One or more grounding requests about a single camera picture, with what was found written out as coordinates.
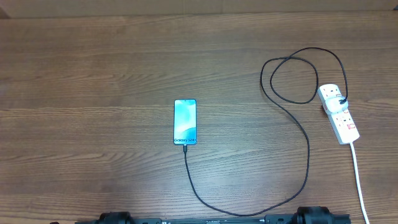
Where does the Samsung Galaxy smartphone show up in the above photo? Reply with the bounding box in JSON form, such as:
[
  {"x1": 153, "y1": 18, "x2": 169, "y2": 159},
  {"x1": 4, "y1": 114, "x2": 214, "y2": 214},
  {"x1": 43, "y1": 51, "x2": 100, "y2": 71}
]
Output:
[{"x1": 174, "y1": 99, "x2": 197, "y2": 145}]

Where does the black USB charging cable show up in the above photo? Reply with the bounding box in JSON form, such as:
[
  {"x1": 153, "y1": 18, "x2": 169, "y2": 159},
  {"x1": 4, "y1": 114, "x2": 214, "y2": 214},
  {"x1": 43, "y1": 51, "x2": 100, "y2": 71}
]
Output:
[{"x1": 182, "y1": 47, "x2": 349, "y2": 217}]

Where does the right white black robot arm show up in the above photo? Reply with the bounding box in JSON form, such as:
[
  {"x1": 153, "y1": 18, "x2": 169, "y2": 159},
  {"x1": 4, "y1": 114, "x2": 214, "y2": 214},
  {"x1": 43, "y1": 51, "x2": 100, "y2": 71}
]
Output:
[{"x1": 291, "y1": 207, "x2": 335, "y2": 224}]

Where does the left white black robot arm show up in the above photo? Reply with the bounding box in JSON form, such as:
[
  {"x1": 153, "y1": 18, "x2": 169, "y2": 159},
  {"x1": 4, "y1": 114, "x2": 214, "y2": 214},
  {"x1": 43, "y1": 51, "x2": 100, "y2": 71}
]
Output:
[{"x1": 98, "y1": 212, "x2": 134, "y2": 224}]

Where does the white USB charger adapter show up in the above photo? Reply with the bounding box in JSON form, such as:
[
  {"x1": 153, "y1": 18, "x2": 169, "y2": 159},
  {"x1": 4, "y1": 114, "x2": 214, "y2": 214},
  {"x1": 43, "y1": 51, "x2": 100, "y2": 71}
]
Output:
[{"x1": 323, "y1": 96, "x2": 348, "y2": 114}]

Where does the white power strip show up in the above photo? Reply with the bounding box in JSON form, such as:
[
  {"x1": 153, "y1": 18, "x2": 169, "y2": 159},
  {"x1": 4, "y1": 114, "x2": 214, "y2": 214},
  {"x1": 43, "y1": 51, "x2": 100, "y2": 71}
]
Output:
[{"x1": 318, "y1": 84, "x2": 360, "y2": 144}]

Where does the white power strip cord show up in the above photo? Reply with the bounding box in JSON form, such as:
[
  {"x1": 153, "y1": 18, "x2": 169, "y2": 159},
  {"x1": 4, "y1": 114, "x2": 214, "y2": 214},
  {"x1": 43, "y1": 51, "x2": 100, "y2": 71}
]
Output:
[{"x1": 349, "y1": 142, "x2": 370, "y2": 224}]

